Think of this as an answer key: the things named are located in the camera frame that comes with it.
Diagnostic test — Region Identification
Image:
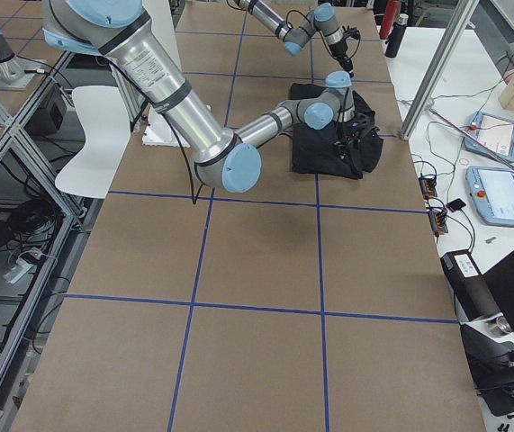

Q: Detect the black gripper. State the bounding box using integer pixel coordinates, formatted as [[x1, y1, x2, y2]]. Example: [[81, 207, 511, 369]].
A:
[[330, 40, 354, 72], [335, 114, 379, 156]]

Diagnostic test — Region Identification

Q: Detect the black graphic t-shirt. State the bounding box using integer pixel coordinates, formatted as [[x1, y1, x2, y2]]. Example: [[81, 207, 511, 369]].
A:
[[292, 89, 383, 180]]

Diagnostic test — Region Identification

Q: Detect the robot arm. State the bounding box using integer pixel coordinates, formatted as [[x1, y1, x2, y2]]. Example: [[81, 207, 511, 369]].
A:
[[233, 0, 360, 77], [42, 0, 356, 193]]

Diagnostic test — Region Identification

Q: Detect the black water bottle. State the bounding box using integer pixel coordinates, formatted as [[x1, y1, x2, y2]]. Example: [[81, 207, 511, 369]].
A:
[[384, 13, 410, 59]]

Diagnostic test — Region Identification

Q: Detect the red bottle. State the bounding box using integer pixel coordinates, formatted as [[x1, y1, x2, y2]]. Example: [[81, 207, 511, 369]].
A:
[[379, 0, 401, 41]]

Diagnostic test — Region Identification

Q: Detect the orange connector board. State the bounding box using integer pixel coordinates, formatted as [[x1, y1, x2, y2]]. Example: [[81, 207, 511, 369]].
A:
[[419, 176, 437, 200], [428, 208, 448, 238]]

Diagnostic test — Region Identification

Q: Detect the far blue teach pendant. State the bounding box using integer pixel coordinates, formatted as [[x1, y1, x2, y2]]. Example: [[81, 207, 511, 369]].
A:
[[463, 112, 514, 162]]

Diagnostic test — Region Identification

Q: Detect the blue teach pendant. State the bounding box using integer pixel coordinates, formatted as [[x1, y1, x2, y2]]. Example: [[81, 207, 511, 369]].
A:
[[465, 166, 514, 228], [463, 112, 514, 162]]

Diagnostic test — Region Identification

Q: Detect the near blue teach pendant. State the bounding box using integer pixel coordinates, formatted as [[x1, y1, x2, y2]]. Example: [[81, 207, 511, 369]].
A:
[[465, 166, 514, 228]]

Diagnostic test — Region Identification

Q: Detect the black box white label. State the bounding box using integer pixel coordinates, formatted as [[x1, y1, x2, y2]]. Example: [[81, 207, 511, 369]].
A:
[[440, 249, 500, 322]]

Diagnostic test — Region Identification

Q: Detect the black monitor stand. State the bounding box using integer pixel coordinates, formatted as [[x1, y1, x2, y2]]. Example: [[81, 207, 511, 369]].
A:
[[461, 250, 514, 416]]

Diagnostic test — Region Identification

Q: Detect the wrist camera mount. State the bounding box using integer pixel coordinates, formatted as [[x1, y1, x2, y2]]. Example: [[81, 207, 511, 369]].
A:
[[342, 26, 362, 41]]

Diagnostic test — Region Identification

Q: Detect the aluminium frame column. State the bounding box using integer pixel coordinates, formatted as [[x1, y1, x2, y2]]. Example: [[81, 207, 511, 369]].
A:
[[400, 0, 479, 140]]

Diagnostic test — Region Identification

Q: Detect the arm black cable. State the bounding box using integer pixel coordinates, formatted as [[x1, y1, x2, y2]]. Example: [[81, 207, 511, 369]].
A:
[[103, 53, 215, 206]]

